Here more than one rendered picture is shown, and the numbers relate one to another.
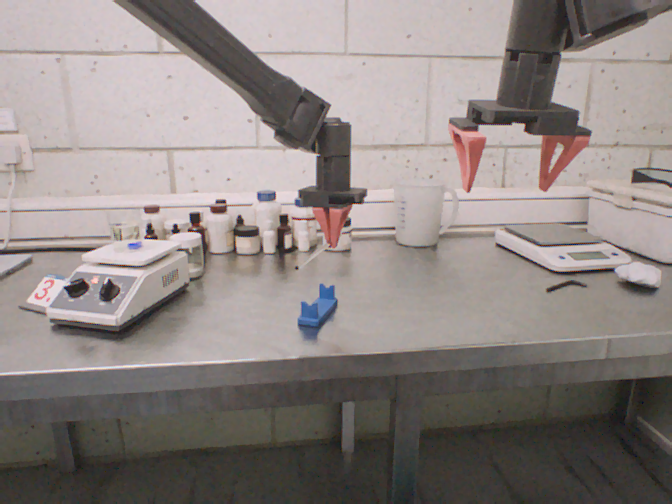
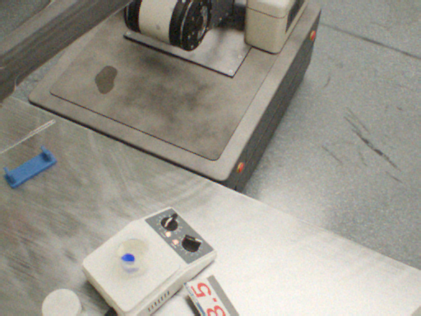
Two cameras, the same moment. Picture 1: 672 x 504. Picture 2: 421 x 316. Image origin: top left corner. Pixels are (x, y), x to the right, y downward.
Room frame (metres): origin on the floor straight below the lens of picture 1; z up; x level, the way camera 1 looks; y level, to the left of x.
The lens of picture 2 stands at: (0.97, 0.65, 1.69)
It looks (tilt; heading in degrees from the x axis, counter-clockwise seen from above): 59 degrees down; 208
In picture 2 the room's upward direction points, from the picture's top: 4 degrees clockwise
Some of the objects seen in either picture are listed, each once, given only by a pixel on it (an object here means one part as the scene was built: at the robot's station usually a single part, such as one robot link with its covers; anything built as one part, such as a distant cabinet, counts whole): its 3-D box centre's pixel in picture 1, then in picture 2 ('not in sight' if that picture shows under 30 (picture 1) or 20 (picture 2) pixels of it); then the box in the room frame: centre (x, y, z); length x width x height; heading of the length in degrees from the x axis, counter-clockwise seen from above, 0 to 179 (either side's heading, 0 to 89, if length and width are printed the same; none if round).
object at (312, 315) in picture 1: (318, 302); (29, 165); (0.69, 0.03, 0.77); 0.10 x 0.03 x 0.04; 162
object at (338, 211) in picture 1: (327, 220); not in sight; (0.76, 0.02, 0.88); 0.07 x 0.07 x 0.09; 72
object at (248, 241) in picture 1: (248, 239); not in sight; (1.04, 0.20, 0.78); 0.05 x 0.05 x 0.06
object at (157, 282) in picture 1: (127, 279); (146, 264); (0.73, 0.35, 0.79); 0.22 x 0.13 x 0.08; 166
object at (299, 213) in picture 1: (303, 221); not in sight; (1.10, 0.08, 0.81); 0.06 x 0.06 x 0.11
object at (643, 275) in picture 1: (642, 273); not in sight; (0.82, -0.58, 0.77); 0.08 x 0.08 x 0.04; 11
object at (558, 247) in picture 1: (557, 245); not in sight; (1.02, -0.51, 0.77); 0.26 x 0.19 x 0.05; 11
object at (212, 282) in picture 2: (50, 293); (211, 299); (0.72, 0.48, 0.77); 0.09 x 0.06 x 0.04; 65
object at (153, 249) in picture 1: (134, 250); (131, 264); (0.76, 0.35, 0.83); 0.12 x 0.12 x 0.01; 76
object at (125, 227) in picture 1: (124, 228); (135, 253); (0.75, 0.35, 0.87); 0.06 x 0.05 x 0.08; 124
